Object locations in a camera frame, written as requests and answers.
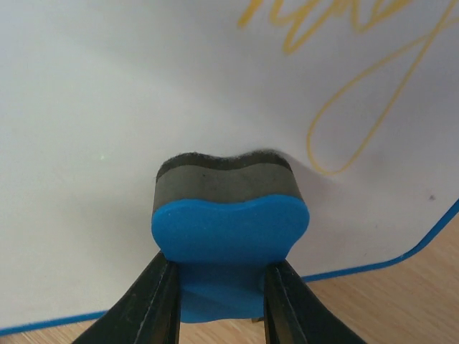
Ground blue framed whiteboard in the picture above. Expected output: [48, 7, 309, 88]
[1, 1, 458, 335]

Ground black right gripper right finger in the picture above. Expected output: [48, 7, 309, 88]
[263, 260, 364, 344]

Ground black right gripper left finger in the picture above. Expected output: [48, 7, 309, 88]
[73, 252, 181, 344]

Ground blue whiteboard eraser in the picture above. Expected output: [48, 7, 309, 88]
[151, 150, 310, 323]

